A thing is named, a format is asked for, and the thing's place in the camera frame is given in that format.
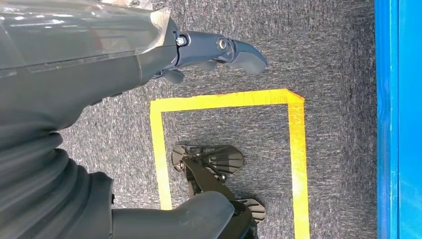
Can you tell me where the yellow floor tape rectangle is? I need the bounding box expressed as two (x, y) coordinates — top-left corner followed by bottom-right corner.
(150, 88), (311, 239)

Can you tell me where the blue metal shelf rack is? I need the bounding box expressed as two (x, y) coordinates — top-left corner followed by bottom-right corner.
(374, 0), (422, 239)

